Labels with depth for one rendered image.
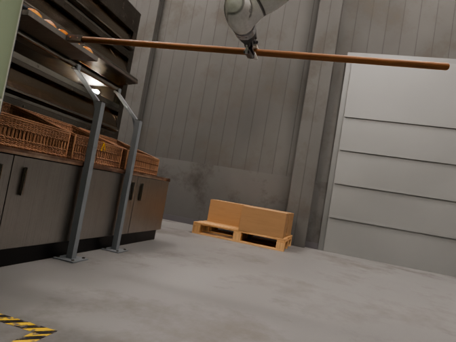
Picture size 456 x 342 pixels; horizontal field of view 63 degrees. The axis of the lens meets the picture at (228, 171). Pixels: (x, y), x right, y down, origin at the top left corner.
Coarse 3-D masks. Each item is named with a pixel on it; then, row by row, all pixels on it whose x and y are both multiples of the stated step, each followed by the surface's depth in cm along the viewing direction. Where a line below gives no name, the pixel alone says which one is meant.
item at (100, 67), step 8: (88, 64) 297; (96, 64) 297; (104, 64) 297; (112, 64) 301; (96, 72) 313; (104, 72) 313; (112, 72) 313; (120, 72) 313; (112, 80) 333; (120, 80) 333; (128, 80) 333
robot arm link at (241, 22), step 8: (232, 0) 128; (240, 0) 128; (248, 0) 129; (256, 0) 131; (224, 8) 131; (232, 8) 128; (240, 8) 128; (248, 8) 130; (256, 8) 132; (232, 16) 130; (240, 16) 130; (248, 16) 132; (256, 16) 134; (232, 24) 135; (240, 24) 134; (248, 24) 136; (240, 32) 139; (248, 32) 142
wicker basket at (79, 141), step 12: (48, 120) 258; (72, 132) 219; (84, 132) 279; (72, 144) 218; (84, 144) 228; (108, 144) 252; (72, 156) 218; (84, 156) 277; (96, 156) 241; (108, 156) 254; (120, 156) 270
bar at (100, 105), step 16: (48, 48) 205; (96, 96) 225; (96, 112) 221; (128, 112) 271; (96, 128) 220; (96, 144) 222; (128, 160) 266; (128, 176) 265; (80, 192) 218; (128, 192) 267; (80, 208) 217; (80, 224) 219; (64, 256) 218
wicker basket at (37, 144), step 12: (12, 108) 226; (0, 120) 169; (12, 120) 175; (24, 120) 181; (36, 120) 220; (0, 132) 170; (12, 132) 176; (24, 132) 183; (36, 132) 189; (48, 132) 197; (60, 132) 205; (0, 144) 170; (12, 144) 223; (24, 144) 184; (36, 144) 190; (48, 144) 216; (60, 144) 213; (60, 156) 208
